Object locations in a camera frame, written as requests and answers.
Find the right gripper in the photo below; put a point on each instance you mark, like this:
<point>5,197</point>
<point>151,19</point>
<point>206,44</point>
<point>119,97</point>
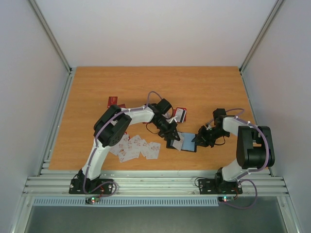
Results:
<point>204,135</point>

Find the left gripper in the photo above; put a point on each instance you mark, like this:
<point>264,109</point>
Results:
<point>171,130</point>

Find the black leather card holder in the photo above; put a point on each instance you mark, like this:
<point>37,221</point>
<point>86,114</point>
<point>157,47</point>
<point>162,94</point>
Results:
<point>188,145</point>

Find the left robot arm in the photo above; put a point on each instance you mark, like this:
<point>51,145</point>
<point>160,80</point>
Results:
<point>110,128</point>

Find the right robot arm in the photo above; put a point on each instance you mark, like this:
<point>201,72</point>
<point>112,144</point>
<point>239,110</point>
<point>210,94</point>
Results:
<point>254,151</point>

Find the red card with white card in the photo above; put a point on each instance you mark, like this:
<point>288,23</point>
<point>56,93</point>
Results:
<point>180,114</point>

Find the white floral card pile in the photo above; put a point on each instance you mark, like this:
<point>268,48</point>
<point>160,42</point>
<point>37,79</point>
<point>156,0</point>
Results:
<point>131,148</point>

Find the red card far left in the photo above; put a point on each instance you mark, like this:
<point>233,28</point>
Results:
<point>112,100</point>

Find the right controller board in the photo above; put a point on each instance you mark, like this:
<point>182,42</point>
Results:
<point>225,199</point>

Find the controller board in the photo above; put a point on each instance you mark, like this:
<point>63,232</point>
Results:
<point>92,200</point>
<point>225,199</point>

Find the left controller board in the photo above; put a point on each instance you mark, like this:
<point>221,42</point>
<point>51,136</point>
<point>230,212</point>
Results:
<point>92,200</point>

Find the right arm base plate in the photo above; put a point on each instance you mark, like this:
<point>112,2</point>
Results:
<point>210,186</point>

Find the grey slotted cable duct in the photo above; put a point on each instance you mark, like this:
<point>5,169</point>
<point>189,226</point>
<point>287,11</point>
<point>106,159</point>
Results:
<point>129,202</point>

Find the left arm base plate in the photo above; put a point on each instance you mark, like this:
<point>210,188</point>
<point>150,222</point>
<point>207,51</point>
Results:
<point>94,187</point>

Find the aluminium table edge rail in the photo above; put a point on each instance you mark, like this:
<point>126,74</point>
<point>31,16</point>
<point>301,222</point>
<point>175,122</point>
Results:
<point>153,183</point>

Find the right frame post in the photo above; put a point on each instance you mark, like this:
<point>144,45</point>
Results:
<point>262,32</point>

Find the frame post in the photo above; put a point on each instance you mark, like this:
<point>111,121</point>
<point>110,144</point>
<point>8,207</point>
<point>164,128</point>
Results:
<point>37,11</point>
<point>262,32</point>

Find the left frame post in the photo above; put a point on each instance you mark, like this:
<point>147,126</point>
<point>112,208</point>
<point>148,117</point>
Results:
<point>37,11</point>

